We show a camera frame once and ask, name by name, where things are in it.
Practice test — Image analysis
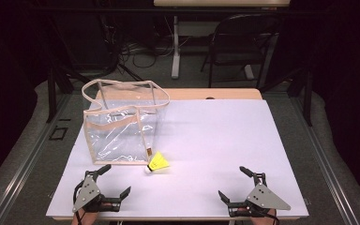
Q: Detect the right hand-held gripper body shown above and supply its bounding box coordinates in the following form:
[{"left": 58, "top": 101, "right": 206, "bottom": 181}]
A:
[{"left": 227, "top": 171, "right": 293, "bottom": 218}]

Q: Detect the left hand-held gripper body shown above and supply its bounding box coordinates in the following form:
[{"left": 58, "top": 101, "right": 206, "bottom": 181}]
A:
[{"left": 71, "top": 170, "right": 122, "bottom": 214}]

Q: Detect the clear bag with beige trim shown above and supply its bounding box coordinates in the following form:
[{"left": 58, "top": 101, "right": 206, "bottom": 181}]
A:
[{"left": 81, "top": 79, "right": 171, "bottom": 166}]

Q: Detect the yellow shuttlecock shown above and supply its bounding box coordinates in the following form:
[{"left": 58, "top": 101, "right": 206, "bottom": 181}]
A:
[{"left": 143, "top": 151, "right": 171, "bottom": 175}]

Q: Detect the person's right hand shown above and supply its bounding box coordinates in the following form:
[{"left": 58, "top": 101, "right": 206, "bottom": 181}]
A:
[{"left": 237, "top": 207, "right": 278, "bottom": 225}]

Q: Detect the person's left hand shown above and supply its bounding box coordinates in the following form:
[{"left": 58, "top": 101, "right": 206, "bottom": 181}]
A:
[{"left": 70, "top": 202, "right": 113, "bottom": 225}]

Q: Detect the black floor socket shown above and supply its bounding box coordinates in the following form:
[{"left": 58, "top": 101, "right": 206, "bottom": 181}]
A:
[{"left": 48, "top": 125, "right": 69, "bottom": 142}]

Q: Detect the black metal stand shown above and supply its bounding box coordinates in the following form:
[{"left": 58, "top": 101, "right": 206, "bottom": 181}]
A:
[
  {"left": 303, "top": 68, "right": 314, "bottom": 128},
  {"left": 45, "top": 59, "right": 59, "bottom": 124}
]

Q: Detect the black folding chair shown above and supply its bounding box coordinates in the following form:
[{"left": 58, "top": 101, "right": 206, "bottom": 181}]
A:
[{"left": 200, "top": 13, "right": 283, "bottom": 90}]

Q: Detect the white desk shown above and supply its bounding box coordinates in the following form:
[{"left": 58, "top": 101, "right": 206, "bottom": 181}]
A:
[{"left": 153, "top": 0, "right": 292, "bottom": 81}]

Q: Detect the bundle of black cables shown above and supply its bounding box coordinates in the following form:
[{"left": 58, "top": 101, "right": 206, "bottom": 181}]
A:
[{"left": 99, "top": 12, "right": 176, "bottom": 79}]

